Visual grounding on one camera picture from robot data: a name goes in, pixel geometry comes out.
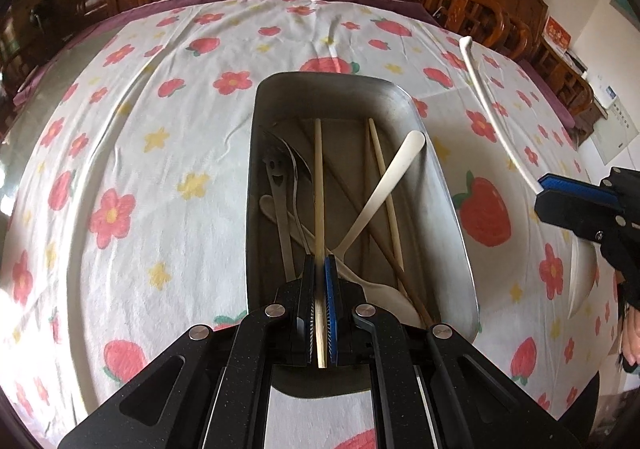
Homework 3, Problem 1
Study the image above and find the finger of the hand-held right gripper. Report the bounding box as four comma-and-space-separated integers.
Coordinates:
533, 191, 627, 244
538, 172, 621, 208

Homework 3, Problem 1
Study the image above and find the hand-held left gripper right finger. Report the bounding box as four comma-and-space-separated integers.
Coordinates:
324, 254, 584, 449

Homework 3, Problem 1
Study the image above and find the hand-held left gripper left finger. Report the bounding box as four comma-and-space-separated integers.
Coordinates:
57, 253, 317, 449

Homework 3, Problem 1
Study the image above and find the brown wooden chopstick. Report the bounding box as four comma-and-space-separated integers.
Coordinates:
327, 165, 435, 329

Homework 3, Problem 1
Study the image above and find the cream chopstick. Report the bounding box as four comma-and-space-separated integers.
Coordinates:
368, 118, 405, 273
313, 118, 330, 369

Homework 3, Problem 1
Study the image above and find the metal spoon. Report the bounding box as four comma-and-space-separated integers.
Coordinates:
272, 130, 317, 260

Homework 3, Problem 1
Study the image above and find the metal fork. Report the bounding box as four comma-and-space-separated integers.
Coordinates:
260, 129, 301, 281

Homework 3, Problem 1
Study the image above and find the white plastic spoon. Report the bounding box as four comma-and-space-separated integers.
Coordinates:
334, 130, 427, 328
458, 35, 599, 321

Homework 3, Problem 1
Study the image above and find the metal tray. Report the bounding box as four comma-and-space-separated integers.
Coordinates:
245, 72, 482, 400

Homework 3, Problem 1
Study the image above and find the person's right hand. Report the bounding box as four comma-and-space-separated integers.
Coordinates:
619, 308, 640, 366

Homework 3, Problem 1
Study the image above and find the cream plastic fork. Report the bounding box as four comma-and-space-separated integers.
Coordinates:
258, 195, 312, 256

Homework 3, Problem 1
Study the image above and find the purple seat cushion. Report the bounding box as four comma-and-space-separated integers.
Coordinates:
519, 60, 577, 128

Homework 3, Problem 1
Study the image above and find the wooden side table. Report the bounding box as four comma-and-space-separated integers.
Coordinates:
529, 36, 597, 118

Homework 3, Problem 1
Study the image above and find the red desk calendar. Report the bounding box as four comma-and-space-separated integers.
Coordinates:
543, 16, 574, 53

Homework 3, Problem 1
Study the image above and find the wooden armchair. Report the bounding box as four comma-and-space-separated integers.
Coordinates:
434, 0, 532, 61

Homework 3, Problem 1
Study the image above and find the floral strawberry tablecloth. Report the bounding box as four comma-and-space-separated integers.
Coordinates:
0, 0, 622, 449

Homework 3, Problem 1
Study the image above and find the white wall panel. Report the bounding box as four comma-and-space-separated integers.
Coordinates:
592, 96, 640, 166

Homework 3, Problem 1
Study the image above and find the green wall sign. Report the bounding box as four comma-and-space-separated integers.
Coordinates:
608, 0, 639, 23

